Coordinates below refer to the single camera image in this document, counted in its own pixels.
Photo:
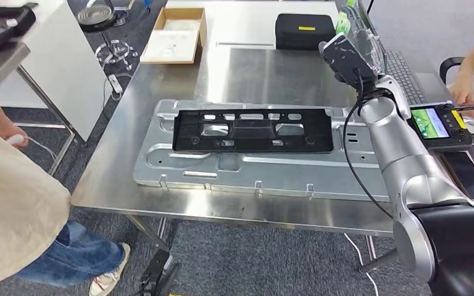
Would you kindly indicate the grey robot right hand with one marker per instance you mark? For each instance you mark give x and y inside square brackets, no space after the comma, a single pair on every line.
[368,45]

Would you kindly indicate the person's right hand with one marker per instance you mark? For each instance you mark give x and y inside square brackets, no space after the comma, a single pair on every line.
[462,90]

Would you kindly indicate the long black plastic frame part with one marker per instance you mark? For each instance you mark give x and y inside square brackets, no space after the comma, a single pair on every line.
[253,135]

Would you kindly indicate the person's right forearm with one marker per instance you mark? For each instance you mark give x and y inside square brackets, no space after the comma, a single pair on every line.
[472,63]

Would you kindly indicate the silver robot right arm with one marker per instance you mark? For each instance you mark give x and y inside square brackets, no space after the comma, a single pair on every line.
[400,155]

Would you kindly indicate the stainless steel workbench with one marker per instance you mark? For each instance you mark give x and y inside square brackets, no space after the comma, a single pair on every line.
[159,81]

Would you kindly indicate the black chair armrest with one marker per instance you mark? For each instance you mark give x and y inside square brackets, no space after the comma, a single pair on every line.
[449,65]

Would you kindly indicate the green plastic bottle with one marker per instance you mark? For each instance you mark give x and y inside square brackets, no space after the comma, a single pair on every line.
[342,24]

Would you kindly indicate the black handheld controller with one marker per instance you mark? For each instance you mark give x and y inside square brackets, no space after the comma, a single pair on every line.
[439,126]

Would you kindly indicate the black phone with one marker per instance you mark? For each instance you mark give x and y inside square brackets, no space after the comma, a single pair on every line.
[466,175]

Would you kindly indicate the black zip case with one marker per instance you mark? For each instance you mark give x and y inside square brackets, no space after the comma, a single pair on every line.
[302,34]

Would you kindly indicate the white cabinet table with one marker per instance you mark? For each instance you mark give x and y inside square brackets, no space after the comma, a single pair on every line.
[65,73]

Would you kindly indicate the white power strip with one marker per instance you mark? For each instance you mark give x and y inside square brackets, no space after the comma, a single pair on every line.
[115,83]

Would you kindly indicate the black foam tray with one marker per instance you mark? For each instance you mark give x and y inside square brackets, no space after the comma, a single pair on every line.
[0,26]

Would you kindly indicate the black round stool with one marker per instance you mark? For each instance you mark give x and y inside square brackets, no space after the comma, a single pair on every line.
[96,16]

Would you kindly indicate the stamped metal panel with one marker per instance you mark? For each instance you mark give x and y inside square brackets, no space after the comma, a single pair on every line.
[261,175]

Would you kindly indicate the person's foot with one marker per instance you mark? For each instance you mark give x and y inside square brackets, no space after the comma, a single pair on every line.
[106,282]

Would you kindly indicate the black robot left foot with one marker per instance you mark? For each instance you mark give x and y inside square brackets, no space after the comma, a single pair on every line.
[157,273]

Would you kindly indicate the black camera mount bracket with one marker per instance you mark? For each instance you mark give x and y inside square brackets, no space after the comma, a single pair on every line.
[349,61]

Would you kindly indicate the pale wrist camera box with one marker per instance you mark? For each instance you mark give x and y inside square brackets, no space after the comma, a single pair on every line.
[331,41]

